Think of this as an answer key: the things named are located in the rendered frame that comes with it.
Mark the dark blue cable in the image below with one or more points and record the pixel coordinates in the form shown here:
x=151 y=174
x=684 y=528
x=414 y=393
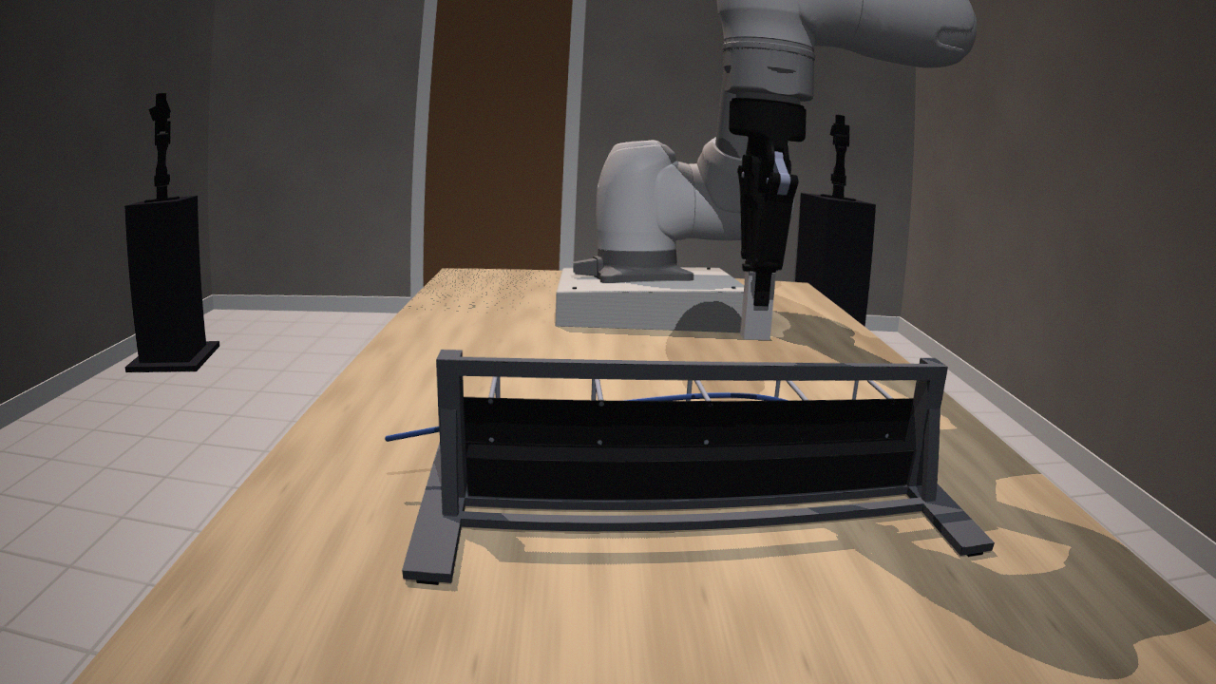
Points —
x=430 y=430

